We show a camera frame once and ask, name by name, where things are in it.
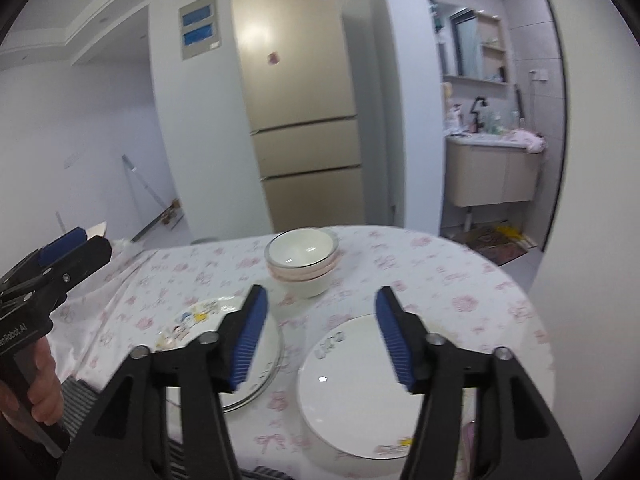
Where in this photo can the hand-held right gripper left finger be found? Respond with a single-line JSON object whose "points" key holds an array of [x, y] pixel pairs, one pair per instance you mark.
{"points": [[247, 340]]}

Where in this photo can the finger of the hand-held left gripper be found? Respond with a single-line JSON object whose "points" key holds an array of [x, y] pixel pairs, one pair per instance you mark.
{"points": [[75, 265], [65, 245]]}

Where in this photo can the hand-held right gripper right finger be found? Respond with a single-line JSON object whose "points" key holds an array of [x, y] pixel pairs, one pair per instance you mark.
{"points": [[395, 345]]}

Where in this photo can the white cartoon print plate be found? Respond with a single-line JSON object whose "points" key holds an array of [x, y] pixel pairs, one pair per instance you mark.
{"points": [[195, 320]]}

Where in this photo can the white lettered plate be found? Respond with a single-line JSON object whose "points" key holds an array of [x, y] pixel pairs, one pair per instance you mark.
{"points": [[360, 390]]}

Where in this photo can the plain white bowl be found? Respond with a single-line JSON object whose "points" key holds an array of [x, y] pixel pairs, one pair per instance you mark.
{"points": [[310, 288]]}

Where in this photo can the white bowl black rim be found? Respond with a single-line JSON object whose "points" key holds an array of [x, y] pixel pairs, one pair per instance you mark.
{"points": [[300, 250]]}

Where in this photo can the person's left hand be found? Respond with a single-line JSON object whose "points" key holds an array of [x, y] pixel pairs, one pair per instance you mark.
{"points": [[47, 385]]}

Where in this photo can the pink floral printed tablecloth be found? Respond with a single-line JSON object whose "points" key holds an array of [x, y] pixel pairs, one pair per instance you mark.
{"points": [[440, 280]]}

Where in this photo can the metal pole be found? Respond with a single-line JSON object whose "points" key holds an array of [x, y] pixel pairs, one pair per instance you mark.
{"points": [[142, 182]]}

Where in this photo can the bear print floor mat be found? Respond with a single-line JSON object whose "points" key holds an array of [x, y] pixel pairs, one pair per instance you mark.
{"points": [[500, 245]]}

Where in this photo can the white drain pipe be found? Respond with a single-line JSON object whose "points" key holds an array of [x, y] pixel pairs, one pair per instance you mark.
{"points": [[468, 217]]}

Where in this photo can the beige vanity cabinet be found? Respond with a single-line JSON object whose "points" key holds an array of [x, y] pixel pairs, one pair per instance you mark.
{"points": [[490, 175]]}

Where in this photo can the beige three-door fridge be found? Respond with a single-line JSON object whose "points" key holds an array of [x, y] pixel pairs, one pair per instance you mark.
{"points": [[295, 110]]}

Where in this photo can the pink cloth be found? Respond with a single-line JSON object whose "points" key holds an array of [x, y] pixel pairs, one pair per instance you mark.
{"points": [[525, 140]]}

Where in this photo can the group of toiletry bottles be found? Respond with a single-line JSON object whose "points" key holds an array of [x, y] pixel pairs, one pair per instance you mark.
{"points": [[500, 122]]}

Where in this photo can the black faucet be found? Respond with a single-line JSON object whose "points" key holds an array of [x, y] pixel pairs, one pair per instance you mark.
{"points": [[477, 110]]}

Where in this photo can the black framed glass door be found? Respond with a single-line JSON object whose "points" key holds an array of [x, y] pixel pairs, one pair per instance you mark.
{"points": [[562, 110]]}

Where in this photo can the mirror cabinet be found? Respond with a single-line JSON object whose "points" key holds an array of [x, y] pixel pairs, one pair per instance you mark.
{"points": [[467, 45]]}

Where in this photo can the grey electrical wall panel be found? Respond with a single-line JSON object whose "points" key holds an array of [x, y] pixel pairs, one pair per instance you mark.
{"points": [[200, 27]]}

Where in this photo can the bathroom wall socket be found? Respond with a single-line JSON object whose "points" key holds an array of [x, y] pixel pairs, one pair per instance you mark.
{"points": [[539, 75]]}

